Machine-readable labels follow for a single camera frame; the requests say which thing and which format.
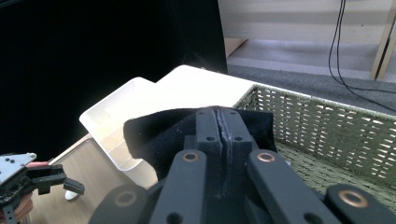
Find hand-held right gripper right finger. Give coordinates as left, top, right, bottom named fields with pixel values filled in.
left=221, top=107, right=259, bottom=198

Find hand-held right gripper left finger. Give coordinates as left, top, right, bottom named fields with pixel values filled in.
left=183, top=106, right=226, bottom=199

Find clear plastic lid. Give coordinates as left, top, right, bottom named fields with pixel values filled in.
left=31, top=134, right=158, bottom=224

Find black sock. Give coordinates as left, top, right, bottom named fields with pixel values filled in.
left=122, top=105, right=278, bottom=181

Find white divided organizer box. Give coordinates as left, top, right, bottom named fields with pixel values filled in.
left=78, top=77, right=200, bottom=189

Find green woven basket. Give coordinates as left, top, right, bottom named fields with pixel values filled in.
left=233, top=83, right=396, bottom=213

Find black wall cable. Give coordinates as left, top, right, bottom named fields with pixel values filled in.
left=335, top=0, right=396, bottom=94
left=328, top=0, right=396, bottom=114

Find wooden post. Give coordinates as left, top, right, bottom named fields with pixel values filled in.
left=369, top=0, right=396, bottom=81

